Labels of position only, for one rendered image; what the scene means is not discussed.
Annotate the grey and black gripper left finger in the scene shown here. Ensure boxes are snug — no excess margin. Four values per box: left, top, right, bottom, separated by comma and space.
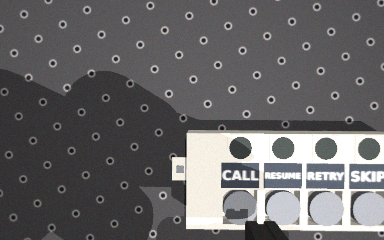
245, 221, 270, 240

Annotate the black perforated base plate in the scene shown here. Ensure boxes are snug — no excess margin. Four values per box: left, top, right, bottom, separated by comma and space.
0, 0, 384, 240

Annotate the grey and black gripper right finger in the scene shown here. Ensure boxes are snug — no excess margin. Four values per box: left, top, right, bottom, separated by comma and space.
261, 221, 289, 240

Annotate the white operator panel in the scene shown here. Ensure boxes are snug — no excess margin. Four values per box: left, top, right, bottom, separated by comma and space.
172, 130, 384, 231

